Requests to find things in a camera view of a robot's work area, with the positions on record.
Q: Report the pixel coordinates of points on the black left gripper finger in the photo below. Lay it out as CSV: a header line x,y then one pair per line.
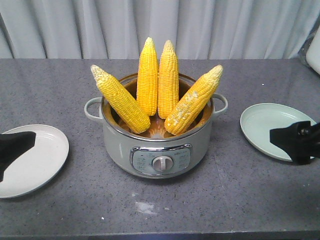
x,y
12,146

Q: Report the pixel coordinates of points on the yellow corn cob white patches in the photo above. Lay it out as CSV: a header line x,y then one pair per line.
x,y
193,101

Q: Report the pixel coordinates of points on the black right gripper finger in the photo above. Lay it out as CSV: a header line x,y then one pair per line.
x,y
300,141

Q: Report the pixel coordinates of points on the pale green round plate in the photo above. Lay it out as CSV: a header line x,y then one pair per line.
x,y
257,120

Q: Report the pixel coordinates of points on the beige round plate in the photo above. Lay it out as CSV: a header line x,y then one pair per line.
x,y
38,165

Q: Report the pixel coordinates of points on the white pleated curtain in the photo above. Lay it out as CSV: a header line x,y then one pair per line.
x,y
117,29

